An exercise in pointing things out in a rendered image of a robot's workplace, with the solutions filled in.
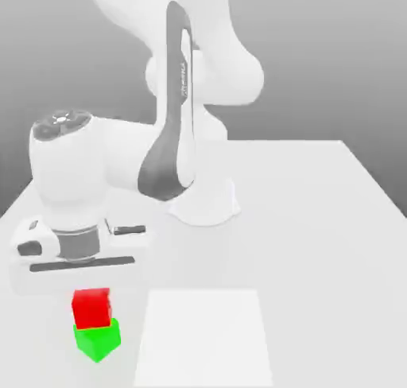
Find small green cube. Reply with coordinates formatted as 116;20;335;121
72;316;122;364

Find small red cube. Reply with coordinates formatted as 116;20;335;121
71;287;114;331

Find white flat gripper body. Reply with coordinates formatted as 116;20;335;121
9;254;142;296

